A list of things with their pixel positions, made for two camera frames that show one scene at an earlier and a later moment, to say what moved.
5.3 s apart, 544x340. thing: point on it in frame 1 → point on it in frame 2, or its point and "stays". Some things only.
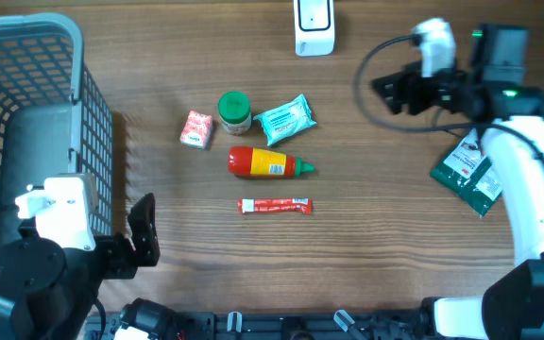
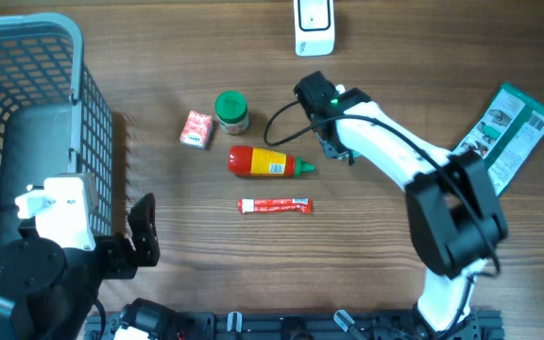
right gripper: x=410 y=76 → x=331 y=149
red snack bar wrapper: x=287 y=205 stays
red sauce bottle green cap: x=257 y=161 stays
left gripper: x=125 y=262 stays
